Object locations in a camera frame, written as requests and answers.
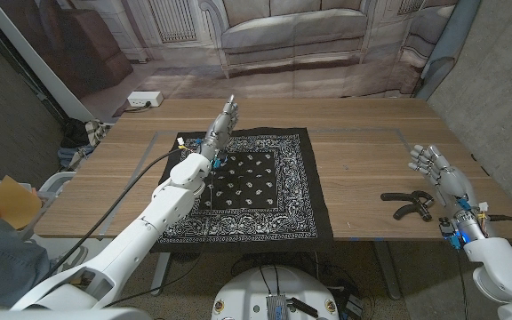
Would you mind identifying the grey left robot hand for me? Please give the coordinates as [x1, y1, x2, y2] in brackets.
[200, 93, 241, 155]

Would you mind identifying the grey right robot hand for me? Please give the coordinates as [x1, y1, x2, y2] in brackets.
[407, 144, 477, 208]

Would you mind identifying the black paisley bandana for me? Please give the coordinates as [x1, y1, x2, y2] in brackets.
[151, 126, 335, 254]

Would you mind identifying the white power strip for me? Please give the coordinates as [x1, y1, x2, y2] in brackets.
[126, 91, 164, 108]

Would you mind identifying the printed sofa room backdrop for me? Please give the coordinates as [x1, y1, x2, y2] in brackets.
[0, 0, 461, 121]

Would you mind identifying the plaid cloth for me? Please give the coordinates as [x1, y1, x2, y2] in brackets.
[68, 117, 117, 170]

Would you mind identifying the blue-grey rolled backdrop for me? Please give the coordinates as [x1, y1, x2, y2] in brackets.
[415, 0, 483, 101]

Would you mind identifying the black bag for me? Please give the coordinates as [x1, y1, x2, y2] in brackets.
[60, 117, 91, 150]

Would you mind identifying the blue cloth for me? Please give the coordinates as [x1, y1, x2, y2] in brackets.
[57, 145, 97, 169]

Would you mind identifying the white slanted beam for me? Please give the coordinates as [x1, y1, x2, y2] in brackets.
[0, 0, 106, 124]

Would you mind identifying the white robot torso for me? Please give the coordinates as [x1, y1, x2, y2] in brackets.
[211, 265, 340, 320]

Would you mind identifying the white plastic bin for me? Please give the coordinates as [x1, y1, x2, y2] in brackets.
[0, 171, 77, 212]

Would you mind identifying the silver finned electronics box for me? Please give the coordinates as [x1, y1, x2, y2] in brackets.
[266, 292, 289, 320]

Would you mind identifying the black plug on torso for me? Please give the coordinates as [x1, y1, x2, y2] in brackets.
[289, 297, 319, 319]

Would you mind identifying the yellow paper envelope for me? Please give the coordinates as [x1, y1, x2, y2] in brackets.
[0, 174, 43, 230]

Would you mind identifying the person in blue jeans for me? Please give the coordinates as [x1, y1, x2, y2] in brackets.
[0, 202, 91, 308]

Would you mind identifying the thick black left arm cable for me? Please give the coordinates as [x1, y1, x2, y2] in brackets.
[37, 148, 186, 284]

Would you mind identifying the thin black wire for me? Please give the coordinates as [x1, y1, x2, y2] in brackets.
[455, 248, 469, 320]

